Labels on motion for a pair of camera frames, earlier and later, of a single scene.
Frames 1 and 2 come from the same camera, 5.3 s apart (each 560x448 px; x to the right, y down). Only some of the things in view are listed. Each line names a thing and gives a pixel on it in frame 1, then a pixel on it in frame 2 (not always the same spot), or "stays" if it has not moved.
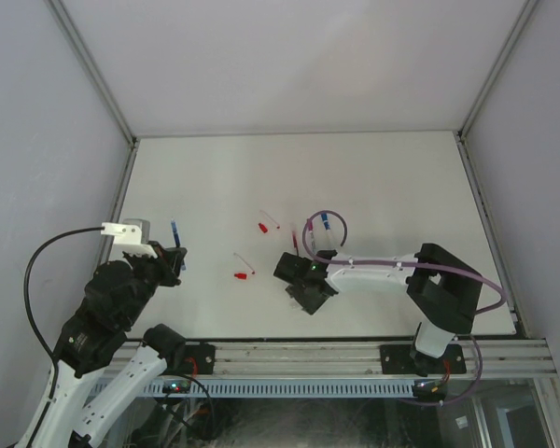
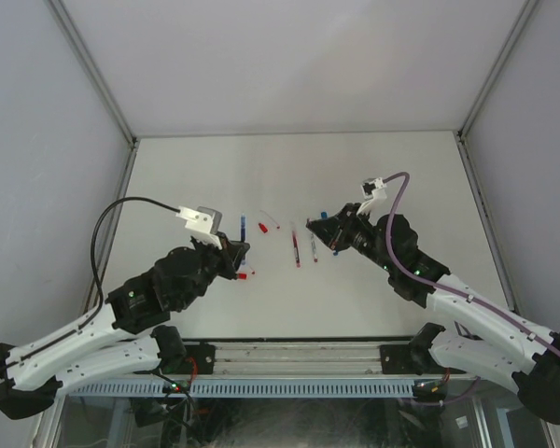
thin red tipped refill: x=277 y=227 stays
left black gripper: x=169 y=263 -> x=227 y=260
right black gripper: x=305 y=296 -> x=341 y=228
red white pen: x=295 y=243 stays
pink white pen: x=312 y=235 stays
